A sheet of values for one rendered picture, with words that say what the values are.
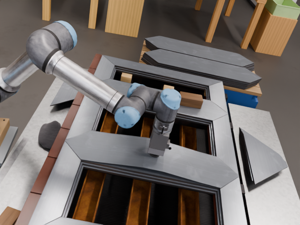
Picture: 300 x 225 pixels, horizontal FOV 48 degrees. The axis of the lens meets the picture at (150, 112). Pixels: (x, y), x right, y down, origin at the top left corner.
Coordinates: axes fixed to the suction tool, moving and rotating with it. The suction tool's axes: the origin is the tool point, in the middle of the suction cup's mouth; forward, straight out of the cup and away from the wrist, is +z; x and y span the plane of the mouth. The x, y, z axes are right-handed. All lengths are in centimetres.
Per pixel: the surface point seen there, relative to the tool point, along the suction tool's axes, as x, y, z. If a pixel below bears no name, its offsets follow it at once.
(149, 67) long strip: 9, 75, 2
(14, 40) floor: 155, 220, 87
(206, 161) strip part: -22.6, 4.1, 0.8
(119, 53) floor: 43, 244, 86
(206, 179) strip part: -22.2, -6.2, 0.7
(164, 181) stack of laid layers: -5.7, -9.6, 3.3
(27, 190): 46, -16, 18
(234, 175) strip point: -35.0, 0.1, 1.3
